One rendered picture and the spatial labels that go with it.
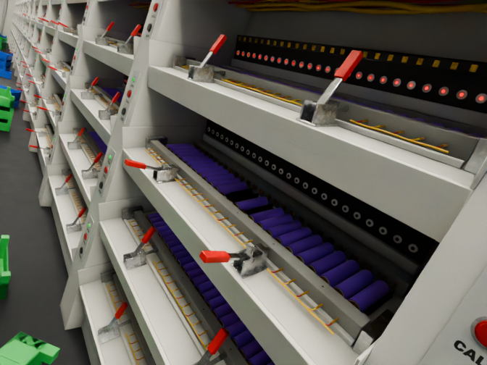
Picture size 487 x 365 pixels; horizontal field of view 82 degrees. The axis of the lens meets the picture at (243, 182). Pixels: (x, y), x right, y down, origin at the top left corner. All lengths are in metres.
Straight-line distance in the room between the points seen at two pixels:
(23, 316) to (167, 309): 0.54
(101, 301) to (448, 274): 0.75
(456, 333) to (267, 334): 0.17
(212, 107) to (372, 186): 0.27
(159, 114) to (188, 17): 0.22
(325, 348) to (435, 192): 0.18
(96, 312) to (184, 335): 0.34
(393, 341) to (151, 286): 0.44
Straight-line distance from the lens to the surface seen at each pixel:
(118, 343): 0.76
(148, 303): 0.57
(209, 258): 0.31
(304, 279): 0.35
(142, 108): 0.70
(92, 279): 0.88
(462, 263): 0.24
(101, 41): 1.18
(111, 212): 0.77
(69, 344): 0.96
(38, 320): 1.01
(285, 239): 0.40
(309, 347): 0.32
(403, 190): 0.26
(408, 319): 0.26
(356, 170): 0.27
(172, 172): 0.55
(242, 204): 0.46
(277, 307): 0.34
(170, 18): 0.70
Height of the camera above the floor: 0.72
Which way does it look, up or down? 13 degrees down
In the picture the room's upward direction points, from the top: 23 degrees clockwise
